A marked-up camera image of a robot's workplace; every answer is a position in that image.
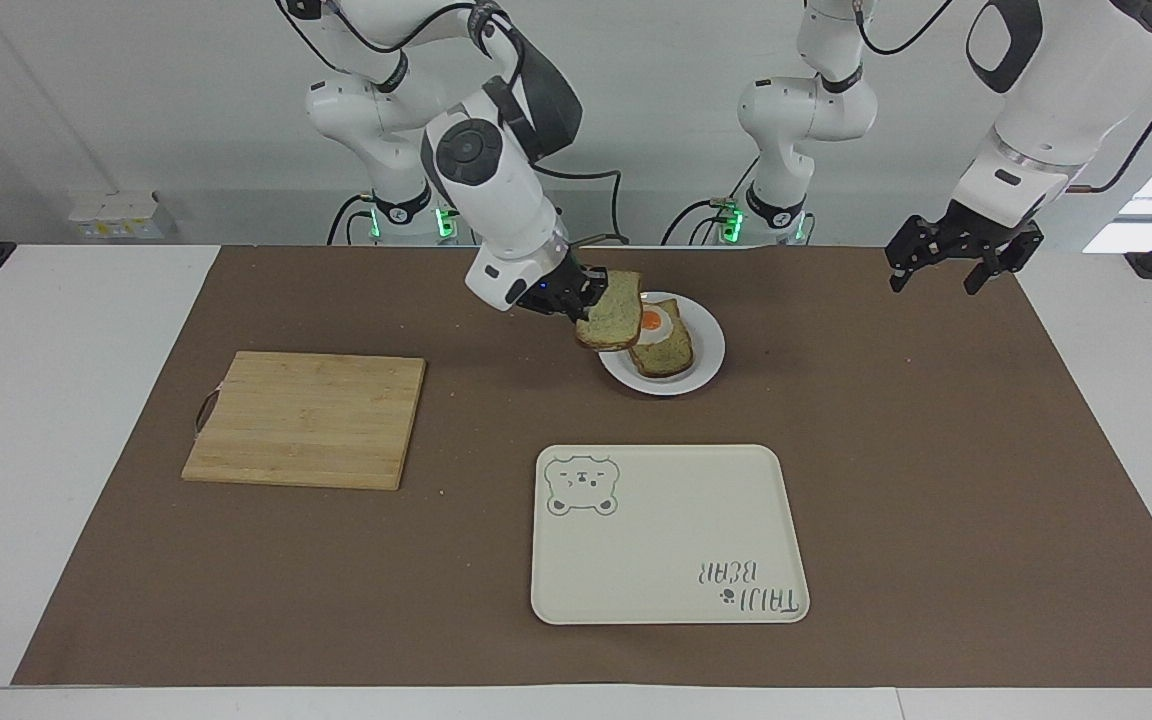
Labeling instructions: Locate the wooden cutting board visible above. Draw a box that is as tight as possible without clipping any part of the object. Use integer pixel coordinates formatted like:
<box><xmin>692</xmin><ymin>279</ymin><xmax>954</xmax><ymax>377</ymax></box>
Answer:
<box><xmin>181</xmin><ymin>350</ymin><xmax>428</xmax><ymax>492</ymax></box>

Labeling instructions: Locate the white round plate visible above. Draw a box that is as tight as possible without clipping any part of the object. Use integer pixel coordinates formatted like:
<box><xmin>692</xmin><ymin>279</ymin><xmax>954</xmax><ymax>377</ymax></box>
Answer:
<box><xmin>597</xmin><ymin>292</ymin><xmax>727</xmax><ymax>397</ymax></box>

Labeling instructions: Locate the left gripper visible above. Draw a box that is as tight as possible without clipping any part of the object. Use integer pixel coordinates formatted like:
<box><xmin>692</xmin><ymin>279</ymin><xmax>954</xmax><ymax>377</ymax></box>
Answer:
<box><xmin>885</xmin><ymin>200</ymin><xmax>1046</xmax><ymax>297</ymax></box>

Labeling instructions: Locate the white wall socket box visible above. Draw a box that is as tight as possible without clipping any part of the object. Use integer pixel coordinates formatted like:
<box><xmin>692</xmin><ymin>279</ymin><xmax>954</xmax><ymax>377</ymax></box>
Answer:
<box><xmin>68</xmin><ymin>190</ymin><xmax>178</xmax><ymax>241</ymax></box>

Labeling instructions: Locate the black cable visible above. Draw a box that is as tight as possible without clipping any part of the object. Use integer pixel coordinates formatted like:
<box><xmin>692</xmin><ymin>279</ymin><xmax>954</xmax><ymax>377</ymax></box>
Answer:
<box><xmin>660</xmin><ymin>155</ymin><xmax>763</xmax><ymax>247</ymax></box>
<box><xmin>274</xmin><ymin>0</ymin><xmax>529</xmax><ymax>93</ymax></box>
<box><xmin>325</xmin><ymin>193</ymin><xmax>379</xmax><ymax>247</ymax></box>
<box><xmin>854</xmin><ymin>0</ymin><xmax>955</xmax><ymax>58</ymax></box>
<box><xmin>534</xmin><ymin>163</ymin><xmax>631</xmax><ymax>248</ymax></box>
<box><xmin>1066</xmin><ymin>38</ymin><xmax>1152</xmax><ymax>194</ymax></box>

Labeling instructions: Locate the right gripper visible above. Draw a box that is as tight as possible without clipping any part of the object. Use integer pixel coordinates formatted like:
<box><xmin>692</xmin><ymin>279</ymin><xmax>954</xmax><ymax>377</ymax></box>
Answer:
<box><xmin>518</xmin><ymin>255</ymin><xmax>610</xmax><ymax>324</ymax></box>

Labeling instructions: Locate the fried egg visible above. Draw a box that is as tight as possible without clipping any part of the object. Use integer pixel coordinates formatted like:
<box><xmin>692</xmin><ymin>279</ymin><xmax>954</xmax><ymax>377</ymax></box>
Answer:
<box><xmin>636</xmin><ymin>305</ymin><xmax>678</xmax><ymax>348</ymax></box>

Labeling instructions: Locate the brown bread slice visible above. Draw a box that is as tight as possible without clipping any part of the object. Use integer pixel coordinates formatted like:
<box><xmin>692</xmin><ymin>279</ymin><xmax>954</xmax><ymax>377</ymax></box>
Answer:
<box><xmin>575</xmin><ymin>270</ymin><xmax>645</xmax><ymax>353</ymax></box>
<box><xmin>628</xmin><ymin>298</ymin><xmax>696</xmax><ymax>380</ymax></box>

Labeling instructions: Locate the cream tray with bear print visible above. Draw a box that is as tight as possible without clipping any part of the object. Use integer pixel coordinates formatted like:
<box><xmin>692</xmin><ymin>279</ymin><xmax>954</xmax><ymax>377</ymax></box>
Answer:
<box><xmin>530</xmin><ymin>444</ymin><xmax>811</xmax><ymax>627</ymax></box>

